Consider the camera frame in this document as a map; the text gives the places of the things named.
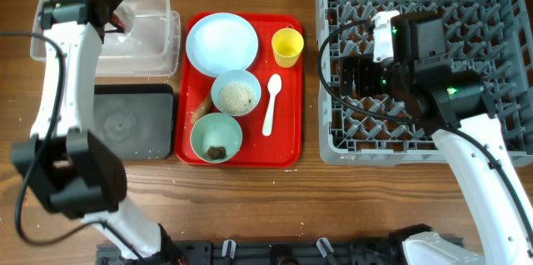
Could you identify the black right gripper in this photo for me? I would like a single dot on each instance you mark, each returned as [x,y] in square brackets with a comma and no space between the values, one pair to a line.
[363,66]

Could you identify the light blue bowl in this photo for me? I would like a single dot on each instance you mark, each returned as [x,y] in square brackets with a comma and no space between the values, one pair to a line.
[235,76]

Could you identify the white rice pile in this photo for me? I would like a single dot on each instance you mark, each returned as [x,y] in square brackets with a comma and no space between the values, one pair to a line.
[237,98]

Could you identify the light green bowl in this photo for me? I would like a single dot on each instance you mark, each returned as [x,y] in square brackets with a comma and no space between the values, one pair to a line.
[216,130]

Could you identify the dark brown food lump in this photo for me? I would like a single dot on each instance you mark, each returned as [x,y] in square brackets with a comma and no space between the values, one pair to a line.
[216,153]

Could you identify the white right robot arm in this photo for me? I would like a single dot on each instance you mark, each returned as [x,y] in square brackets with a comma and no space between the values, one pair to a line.
[458,113]

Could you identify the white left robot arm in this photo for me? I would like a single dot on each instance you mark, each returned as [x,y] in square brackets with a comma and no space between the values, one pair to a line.
[64,164]

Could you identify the clear plastic waste bin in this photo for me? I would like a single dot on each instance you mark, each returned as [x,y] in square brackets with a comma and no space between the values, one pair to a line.
[150,49]

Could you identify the grey dishwasher rack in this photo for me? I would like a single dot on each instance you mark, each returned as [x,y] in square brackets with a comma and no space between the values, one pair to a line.
[490,37]

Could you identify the black waste tray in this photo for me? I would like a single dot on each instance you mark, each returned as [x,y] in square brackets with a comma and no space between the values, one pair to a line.
[135,121]

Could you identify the red and white wrapper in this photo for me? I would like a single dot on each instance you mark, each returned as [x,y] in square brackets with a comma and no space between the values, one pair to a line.
[123,18]

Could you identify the yellow plastic cup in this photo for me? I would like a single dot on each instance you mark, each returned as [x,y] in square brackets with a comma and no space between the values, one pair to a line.
[287,45]

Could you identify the light blue plate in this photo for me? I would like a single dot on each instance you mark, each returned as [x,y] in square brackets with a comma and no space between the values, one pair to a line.
[221,42]

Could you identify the white plastic spoon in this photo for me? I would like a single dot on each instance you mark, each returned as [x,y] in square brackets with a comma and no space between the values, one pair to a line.
[273,87]

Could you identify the red serving tray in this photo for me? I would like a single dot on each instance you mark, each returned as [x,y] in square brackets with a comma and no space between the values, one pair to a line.
[283,147]

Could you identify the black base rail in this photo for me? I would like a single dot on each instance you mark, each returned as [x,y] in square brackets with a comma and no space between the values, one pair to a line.
[373,250]

